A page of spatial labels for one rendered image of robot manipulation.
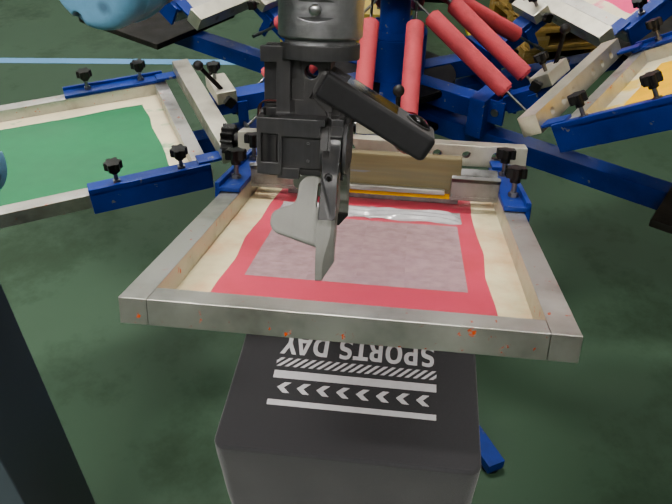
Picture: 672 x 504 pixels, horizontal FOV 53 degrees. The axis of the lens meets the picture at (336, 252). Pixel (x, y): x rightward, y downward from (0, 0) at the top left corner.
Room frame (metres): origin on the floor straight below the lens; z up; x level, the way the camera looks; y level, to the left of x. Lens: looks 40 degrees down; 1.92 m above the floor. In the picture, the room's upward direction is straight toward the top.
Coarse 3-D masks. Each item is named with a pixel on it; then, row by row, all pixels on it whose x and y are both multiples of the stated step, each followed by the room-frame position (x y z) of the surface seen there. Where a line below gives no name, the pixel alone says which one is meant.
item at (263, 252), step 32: (256, 224) 0.99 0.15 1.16; (352, 224) 1.01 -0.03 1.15; (256, 256) 0.84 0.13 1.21; (288, 256) 0.84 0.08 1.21; (352, 256) 0.85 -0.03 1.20; (224, 288) 0.72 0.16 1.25; (256, 288) 0.72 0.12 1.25; (288, 288) 0.72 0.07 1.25; (320, 288) 0.73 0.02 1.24; (352, 288) 0.73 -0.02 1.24
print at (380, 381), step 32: (288, 352) 0.86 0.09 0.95; (320, 352) 0.86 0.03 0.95; (352, 352) 0.86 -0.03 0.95; (384, 352) 0.86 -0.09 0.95; (416, 352) 0.86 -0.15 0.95; (288, 384) 0.79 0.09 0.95; (320, 384) 0.79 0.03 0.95; (352, 384) 0.79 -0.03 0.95; (384, 384) 0.79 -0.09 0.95; (416, 384) 0.79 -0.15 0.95; (384, 416) 0.72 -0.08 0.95; (416, 416) 0.72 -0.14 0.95
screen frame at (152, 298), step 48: (240, 192) 1.09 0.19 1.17; (192, 240) 0.83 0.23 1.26; (528, 240) 0.87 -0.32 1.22; (144, 288) 0.65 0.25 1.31; (528, 288) 0.71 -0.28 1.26; (288, 336) 0.59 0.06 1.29; (336, 336) 0.58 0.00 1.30; (384, 336) 0.58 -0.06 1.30; (432, 336) 0.57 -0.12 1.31; (480, 336) 0.57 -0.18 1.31; (528, 336) 0.56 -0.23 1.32; (576, 336) 0.56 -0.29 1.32
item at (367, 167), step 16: (352, 160) 1.17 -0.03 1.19; (368, 160) 1.17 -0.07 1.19; (384, 160) 1.17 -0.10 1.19; (400, 160) 1.16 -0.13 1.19; (416, 160) 1.16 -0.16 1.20; (432, 160) 1.16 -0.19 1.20; (448, 160) 1.15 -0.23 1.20; (352, 176) 1.16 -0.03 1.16; (368, 176) 1.16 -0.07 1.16; (384, 176) 1.16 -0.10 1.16; (400, 176) 1.15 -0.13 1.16; (416, 176) 1.15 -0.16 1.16; (432, 176) 1.15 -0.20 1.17; (448, 176) 1.14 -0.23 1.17; (448, 192) 1.13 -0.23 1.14
